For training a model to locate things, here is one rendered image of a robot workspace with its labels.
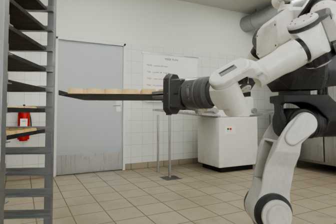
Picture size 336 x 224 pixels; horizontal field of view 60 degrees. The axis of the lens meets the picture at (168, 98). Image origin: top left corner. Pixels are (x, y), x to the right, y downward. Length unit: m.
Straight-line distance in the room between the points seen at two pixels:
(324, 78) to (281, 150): 0.31
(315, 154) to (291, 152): 4.00
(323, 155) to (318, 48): 4.33
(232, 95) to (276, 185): 0.55
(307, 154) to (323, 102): 4.04
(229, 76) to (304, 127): 0.53
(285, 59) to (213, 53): 5.04
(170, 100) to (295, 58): 0.35
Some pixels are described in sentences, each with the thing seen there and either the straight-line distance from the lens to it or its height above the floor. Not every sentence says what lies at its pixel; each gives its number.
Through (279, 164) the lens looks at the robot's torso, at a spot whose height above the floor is 0.75.
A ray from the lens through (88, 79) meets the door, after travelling 4.76.
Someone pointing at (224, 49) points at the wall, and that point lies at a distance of 5.96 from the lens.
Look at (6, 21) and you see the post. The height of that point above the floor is 1.22.
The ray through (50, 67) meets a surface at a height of 1.15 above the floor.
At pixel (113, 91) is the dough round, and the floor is 1.01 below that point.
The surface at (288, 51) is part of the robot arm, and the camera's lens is 0.78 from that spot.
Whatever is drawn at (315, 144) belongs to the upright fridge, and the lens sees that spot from 5.16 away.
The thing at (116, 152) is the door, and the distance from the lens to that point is 4.89.
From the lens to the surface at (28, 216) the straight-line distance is 1.48.
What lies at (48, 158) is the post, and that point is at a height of 0.74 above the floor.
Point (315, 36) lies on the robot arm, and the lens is 0.81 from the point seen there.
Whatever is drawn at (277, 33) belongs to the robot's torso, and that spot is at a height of 1.24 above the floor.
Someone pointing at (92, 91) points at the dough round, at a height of 1.01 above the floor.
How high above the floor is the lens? 0.95
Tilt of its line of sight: 3 degrees up
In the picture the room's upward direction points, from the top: straight up
